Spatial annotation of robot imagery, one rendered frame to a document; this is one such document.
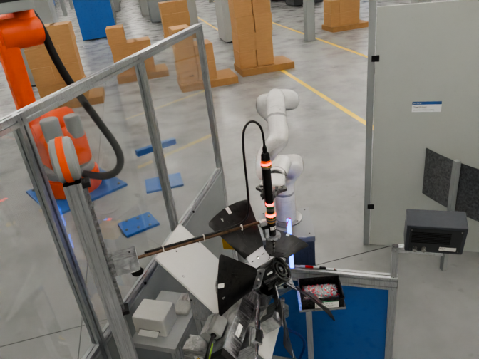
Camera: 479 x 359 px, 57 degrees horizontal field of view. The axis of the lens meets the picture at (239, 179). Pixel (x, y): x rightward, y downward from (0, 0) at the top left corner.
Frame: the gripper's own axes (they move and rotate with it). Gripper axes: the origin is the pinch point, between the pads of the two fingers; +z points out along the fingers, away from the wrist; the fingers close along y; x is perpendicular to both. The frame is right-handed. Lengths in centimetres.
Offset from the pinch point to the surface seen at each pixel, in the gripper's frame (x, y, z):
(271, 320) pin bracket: -57, 0, 14
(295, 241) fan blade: -37.5, -6.0, -20.4
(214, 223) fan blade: -12.1, 23.6, 5.7
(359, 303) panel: -88, -36, -36
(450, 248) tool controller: -44, -77, -32
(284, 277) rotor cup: -33.8, -6.8, 11.1
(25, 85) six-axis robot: -11, 327, -235
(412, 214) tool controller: -28, -60, -36
